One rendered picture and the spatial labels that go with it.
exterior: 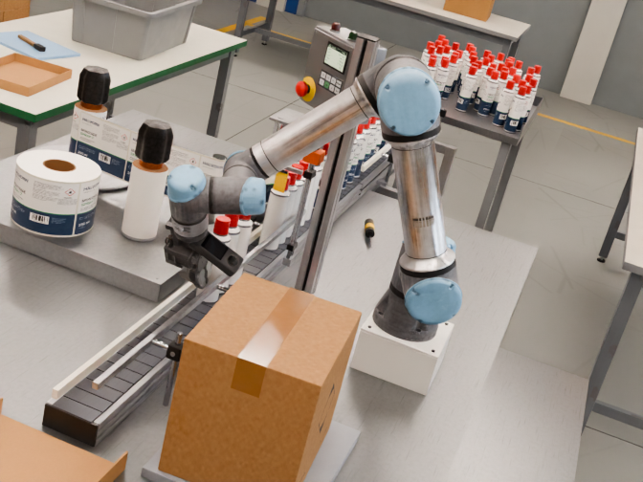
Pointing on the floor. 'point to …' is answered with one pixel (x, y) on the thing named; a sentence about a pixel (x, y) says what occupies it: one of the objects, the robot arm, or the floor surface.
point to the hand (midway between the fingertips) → (205, 284)
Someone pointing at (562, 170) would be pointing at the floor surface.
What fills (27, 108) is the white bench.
